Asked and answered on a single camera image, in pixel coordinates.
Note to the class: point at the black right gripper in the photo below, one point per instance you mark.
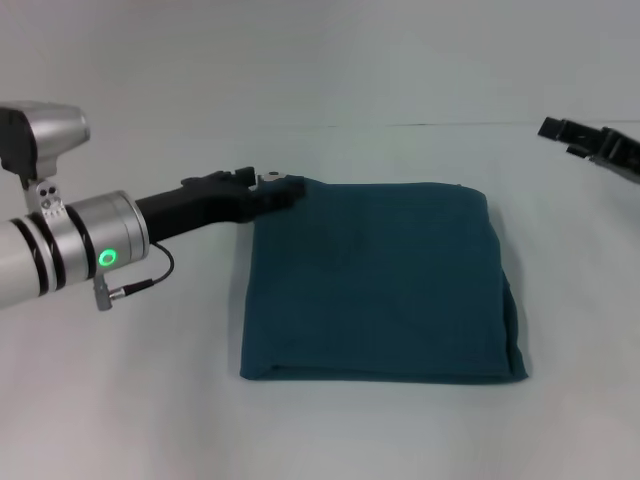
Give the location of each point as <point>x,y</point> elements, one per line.
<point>617,150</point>

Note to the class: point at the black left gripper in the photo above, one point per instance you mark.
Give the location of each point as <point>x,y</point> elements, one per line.
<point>195,207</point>

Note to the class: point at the teal blue shirt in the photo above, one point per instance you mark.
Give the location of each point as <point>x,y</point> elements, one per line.
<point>375,280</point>

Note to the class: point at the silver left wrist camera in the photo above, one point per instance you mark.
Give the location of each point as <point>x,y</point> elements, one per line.
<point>37,145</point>

